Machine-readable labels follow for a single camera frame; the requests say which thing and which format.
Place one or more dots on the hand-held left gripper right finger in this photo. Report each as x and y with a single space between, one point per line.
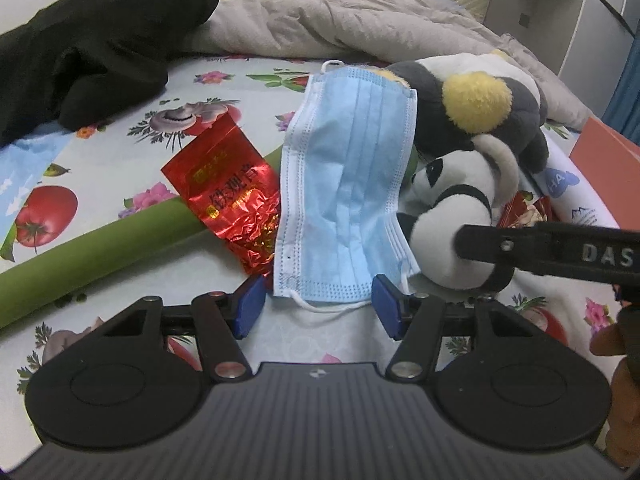
387 305

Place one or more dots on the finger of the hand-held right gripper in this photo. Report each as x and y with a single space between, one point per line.
487 242

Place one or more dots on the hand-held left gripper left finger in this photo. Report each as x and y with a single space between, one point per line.
250 305

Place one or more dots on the red snack packet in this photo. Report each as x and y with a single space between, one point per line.
525 212

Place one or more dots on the panda plush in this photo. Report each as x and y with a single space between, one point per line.
440 230

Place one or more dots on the pink cardboard box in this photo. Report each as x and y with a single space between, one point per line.
610 155

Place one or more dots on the blue face mask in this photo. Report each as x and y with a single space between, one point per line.
340 175

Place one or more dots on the person's right hand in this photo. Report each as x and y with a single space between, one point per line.
625 400

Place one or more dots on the white spray can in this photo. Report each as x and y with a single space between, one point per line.
575 190

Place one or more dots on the fruit-printed bed sheet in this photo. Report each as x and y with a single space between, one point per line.
320 340

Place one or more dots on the red foil tea packet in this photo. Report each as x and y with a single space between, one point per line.
225 185

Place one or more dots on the grey penguin plush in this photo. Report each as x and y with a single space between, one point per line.
435 110

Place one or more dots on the green cucumber roll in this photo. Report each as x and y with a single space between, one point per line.
100 250

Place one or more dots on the blue curtain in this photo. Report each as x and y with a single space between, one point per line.
627 90

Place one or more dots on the grey wardrobe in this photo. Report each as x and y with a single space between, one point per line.
550 10

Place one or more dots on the grey duvet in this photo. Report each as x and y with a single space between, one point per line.
350 25

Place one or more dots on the blue patterned bed sheet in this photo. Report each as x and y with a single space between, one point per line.
25 170

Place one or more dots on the black clothing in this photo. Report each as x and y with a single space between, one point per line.
100 45

